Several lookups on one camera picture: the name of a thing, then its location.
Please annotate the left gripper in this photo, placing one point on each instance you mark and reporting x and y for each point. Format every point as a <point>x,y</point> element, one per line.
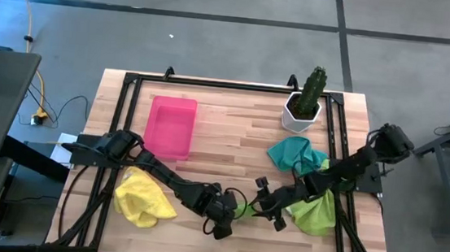
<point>216,204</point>

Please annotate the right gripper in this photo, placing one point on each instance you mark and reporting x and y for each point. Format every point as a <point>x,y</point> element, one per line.
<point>284,196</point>

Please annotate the yellow microfiber towel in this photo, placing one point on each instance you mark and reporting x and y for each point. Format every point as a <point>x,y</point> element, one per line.
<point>143,198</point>

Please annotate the pink plastic basket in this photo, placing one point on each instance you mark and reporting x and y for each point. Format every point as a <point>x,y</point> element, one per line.
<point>169,127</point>

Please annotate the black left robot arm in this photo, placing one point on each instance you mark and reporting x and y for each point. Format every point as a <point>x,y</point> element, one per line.
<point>163,173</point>

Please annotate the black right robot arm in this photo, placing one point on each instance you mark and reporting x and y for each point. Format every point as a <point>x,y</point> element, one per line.
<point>360,162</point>

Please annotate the lime green microfiber towel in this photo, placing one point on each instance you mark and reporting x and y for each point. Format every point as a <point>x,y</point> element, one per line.
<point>315,217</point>

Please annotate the teal microfiber towel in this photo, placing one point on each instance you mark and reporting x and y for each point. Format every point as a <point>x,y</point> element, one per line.
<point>292,152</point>

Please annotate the tall green cactus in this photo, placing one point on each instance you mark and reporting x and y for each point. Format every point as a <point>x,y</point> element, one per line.
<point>311,90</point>

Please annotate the white paper sheet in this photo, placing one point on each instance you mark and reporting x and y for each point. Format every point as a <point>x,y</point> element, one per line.
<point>61,148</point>

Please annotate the dark metal cart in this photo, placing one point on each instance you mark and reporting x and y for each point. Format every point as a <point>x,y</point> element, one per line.
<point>446,190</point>

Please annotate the black desk support beam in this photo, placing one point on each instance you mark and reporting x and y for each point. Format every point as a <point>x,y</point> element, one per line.
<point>34,158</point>

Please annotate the yellow black power plug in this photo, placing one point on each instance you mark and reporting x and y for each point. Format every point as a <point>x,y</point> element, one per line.
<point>39,118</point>

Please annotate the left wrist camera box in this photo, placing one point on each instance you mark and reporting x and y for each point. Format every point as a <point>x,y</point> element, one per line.
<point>223,230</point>

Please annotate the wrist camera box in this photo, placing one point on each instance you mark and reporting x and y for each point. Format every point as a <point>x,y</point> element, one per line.
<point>263,183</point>
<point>223,230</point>

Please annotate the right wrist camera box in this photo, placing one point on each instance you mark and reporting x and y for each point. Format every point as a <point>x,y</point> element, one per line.
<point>263,183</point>

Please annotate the black aluminium table frame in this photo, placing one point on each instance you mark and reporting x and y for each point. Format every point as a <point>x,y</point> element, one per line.
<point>232,85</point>

